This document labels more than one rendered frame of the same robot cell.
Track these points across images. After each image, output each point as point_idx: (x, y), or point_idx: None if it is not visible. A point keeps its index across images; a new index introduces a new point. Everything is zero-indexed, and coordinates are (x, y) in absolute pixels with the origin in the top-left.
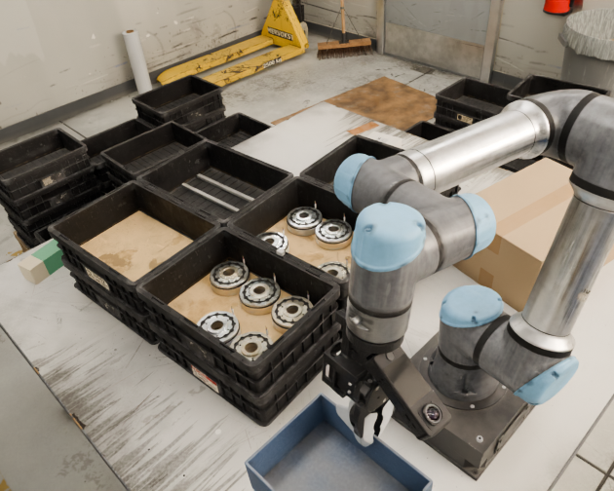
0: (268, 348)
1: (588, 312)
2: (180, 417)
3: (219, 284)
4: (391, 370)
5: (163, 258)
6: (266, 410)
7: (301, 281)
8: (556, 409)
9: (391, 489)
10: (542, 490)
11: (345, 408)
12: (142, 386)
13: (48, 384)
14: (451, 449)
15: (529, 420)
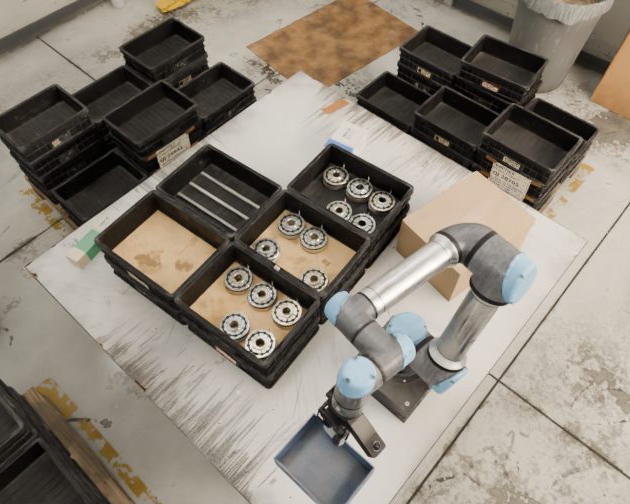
0: (273, 351)
1: None
2: (211, 381)
3: (232, 288)
4: (355, 425)
5: (185, 259)
6: (271, 381)
7: (292, 289)
8: None
9: (352, 464)
10: (443, 428)
11: (329, 429)
12: (181, 358)
13: (112, 357)
14: (390, 405)
15: None
